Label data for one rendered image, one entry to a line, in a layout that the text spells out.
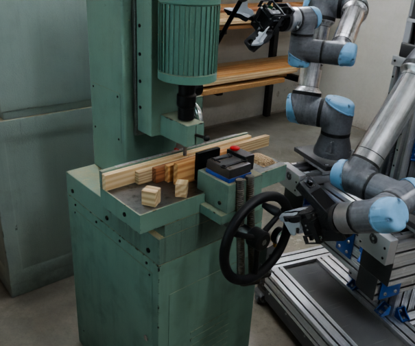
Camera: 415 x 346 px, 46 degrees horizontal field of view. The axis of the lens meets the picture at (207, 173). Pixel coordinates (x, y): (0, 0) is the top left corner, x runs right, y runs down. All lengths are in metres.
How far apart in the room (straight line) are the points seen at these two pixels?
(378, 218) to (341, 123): 0.93
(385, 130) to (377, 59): 3.70
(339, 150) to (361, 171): 0.77
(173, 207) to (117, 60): 0.51
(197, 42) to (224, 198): 0.44
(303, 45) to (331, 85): 3.60
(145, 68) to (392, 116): 0.73
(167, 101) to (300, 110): 0.62
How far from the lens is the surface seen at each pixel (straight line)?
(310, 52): 1.67
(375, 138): 1.25
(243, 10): 1.55
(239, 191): 1.37
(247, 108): 5.02
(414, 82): 1.31
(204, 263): 1.57
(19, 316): 2.46
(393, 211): 1.08
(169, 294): 1.53
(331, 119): 1.96
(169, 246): 1.43
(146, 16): 1.50
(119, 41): 1.56
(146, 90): 1.54
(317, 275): 2.35
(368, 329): 2.13
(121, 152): 1.67
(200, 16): 1.37
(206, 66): 1.41
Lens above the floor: 1.55
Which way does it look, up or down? 24 degrees down
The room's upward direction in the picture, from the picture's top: 3 degrees clockwise
